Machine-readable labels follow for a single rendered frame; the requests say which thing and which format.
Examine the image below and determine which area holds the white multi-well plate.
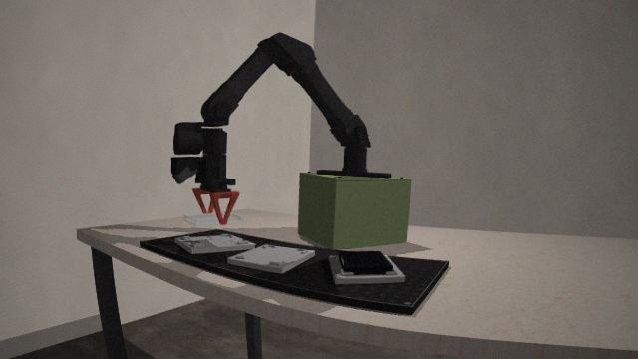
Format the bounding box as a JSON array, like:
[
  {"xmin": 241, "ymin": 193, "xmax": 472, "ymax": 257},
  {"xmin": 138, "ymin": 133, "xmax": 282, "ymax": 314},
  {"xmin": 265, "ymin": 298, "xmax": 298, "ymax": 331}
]
[{"xmin": 183, "ymin": 213, "xmax": 246, "ymax": 226}]

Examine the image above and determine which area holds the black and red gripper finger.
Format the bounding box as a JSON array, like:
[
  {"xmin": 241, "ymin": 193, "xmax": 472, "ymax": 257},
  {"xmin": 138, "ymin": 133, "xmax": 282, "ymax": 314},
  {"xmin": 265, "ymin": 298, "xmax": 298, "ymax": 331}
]
[
  {"xmin": 192, "ymin": 188, "xmax": 214, "ymax": 213},
  {"xmin": 209, "ymin": 191, "xmax": 239, "ymax": 225}
]

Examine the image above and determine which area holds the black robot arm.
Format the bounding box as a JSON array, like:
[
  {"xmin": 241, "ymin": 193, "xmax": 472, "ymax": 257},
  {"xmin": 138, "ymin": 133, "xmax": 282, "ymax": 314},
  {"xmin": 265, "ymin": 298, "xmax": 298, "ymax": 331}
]
[{"xmin": 171, "ymin": 33, "xmax": 391, "ymax": 184}]

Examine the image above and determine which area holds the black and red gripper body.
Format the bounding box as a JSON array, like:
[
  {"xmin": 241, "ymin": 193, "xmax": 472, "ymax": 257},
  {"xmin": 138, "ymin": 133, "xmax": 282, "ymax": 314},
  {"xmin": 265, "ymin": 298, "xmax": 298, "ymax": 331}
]
[{"xmin": 195, "ymin": 155, "xmax": 236, "ymax": 193}]

